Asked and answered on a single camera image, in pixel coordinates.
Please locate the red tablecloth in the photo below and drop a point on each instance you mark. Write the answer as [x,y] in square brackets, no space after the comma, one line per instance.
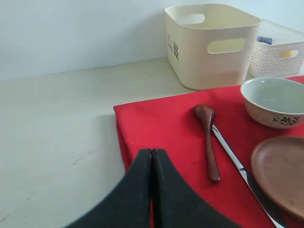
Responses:
[170,123]

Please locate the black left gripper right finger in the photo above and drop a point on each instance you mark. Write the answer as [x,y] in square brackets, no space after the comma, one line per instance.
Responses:
[175,204]

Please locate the steel table knife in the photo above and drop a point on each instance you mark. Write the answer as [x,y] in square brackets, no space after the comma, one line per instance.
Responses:
[269,207]

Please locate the dark wooden spoon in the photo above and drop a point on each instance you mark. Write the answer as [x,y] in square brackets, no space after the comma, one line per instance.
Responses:
[205,115]

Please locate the cream plastic storage bin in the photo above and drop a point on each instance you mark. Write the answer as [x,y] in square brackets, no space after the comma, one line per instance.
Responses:
[210,45]

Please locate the brown wooden plate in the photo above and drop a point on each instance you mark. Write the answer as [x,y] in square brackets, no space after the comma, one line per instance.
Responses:
[278,167]

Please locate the blue white milk carton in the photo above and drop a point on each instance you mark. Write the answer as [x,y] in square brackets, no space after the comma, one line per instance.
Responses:
[264,40]

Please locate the white ceramic floral bowl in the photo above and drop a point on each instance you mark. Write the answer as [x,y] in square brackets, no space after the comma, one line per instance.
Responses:
[274,102]

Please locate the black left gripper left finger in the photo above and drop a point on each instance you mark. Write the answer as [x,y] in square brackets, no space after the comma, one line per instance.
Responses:
[128,204]

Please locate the white perforated plastic basket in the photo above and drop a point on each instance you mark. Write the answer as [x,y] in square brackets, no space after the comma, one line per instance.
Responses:
[265,58]

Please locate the yellow cheese wedge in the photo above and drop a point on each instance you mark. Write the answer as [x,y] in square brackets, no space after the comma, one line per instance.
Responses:
[288,54]

